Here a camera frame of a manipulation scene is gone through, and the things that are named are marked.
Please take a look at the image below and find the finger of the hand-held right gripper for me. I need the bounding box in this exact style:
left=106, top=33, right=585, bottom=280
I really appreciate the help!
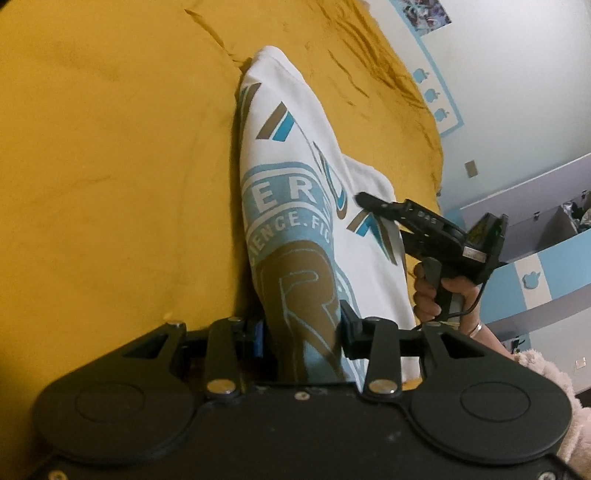
left=353, top=191, right=400, bottom=217

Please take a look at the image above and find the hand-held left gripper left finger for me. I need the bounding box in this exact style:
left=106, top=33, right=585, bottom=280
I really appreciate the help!
left=122, top=317, right=267, bottom=400

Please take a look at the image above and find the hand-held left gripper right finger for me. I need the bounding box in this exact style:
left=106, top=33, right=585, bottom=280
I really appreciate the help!
left=339, top=300, right=485, bottom=399

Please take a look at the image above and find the white printed t-shirt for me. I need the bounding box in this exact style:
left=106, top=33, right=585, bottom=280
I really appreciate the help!
left=233, top=45, right=422, bottom=384

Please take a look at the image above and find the person's right forearm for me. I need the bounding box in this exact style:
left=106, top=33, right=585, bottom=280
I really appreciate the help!
left=470, top=318, right=513, bottom=358

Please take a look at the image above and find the person's right hand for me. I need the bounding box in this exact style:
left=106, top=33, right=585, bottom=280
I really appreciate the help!
left=412, top=262, right=484, bottom=331

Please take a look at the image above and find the lavender and blue cabinet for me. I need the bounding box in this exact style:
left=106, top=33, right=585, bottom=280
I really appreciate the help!
left=438, top=153, right=591, bottom=333

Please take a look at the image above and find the dark clutter pile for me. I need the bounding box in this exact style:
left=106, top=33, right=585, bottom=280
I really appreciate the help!
left=560, top=188, right=591, bottom=232

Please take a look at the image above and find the beige plush toy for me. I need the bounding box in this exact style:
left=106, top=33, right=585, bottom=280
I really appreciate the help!
left=507, top=348, right=580, bottom=467

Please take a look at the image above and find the mustard yellow blanket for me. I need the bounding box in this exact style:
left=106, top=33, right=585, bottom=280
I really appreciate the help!
left=0, top=0, right=446, bottom=416

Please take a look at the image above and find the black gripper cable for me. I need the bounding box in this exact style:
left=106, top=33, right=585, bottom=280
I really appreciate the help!
left=410, top=280, right=485, bottom=331

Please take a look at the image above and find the purple wall poster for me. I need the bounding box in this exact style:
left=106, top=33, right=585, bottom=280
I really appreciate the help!
left=401, top=0, right=452, bottom=31

